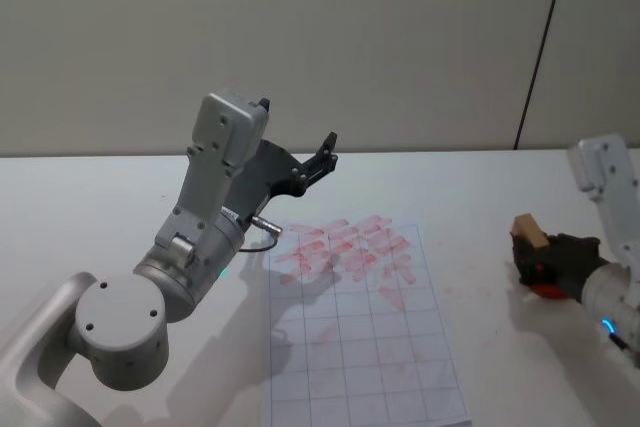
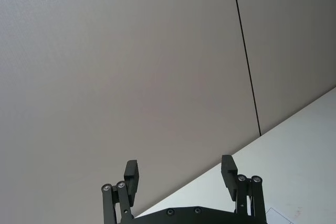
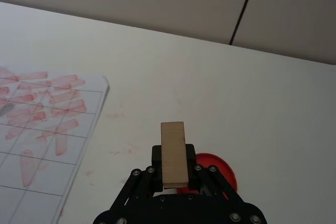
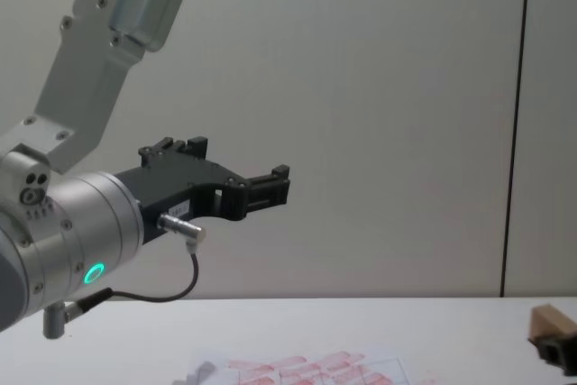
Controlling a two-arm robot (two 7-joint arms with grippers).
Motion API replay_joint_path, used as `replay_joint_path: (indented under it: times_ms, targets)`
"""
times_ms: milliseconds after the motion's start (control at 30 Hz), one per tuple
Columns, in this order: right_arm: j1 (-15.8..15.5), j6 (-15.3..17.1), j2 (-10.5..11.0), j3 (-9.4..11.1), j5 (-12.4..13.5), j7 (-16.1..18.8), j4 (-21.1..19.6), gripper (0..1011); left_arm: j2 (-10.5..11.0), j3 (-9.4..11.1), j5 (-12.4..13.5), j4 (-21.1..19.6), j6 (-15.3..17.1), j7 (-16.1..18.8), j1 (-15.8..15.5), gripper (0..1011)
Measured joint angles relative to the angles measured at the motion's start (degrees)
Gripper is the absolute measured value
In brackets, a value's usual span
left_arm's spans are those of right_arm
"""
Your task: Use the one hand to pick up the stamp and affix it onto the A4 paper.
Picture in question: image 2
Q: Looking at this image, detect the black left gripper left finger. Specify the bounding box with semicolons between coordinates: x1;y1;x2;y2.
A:
101;159;139;224

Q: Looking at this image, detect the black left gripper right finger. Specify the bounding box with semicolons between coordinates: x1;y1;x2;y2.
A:
221;155;268;224

